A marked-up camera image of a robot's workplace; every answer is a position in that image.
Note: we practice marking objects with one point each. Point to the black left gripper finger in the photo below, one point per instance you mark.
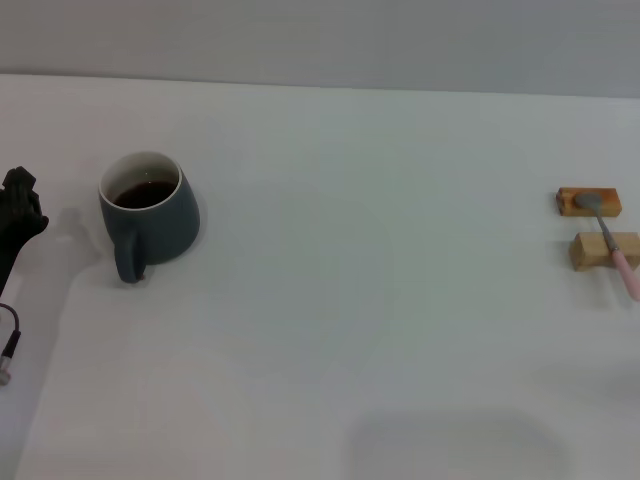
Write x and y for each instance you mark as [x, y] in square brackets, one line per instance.
[20, 192]

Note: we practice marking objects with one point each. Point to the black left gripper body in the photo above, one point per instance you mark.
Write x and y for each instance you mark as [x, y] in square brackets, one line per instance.
[17, 232]

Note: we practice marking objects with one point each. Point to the dark grey ceramic mug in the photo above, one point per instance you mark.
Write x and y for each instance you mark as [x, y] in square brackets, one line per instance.
[160, 230]

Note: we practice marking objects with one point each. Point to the dark coffee liquid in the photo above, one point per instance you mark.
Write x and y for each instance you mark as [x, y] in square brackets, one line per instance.
[145, 195]

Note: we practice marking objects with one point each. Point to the light wooden block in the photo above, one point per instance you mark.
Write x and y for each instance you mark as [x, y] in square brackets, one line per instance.
[590, 250]

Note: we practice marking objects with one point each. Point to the reddish brown wooden block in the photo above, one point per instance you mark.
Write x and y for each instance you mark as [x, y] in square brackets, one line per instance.
[607, 202]

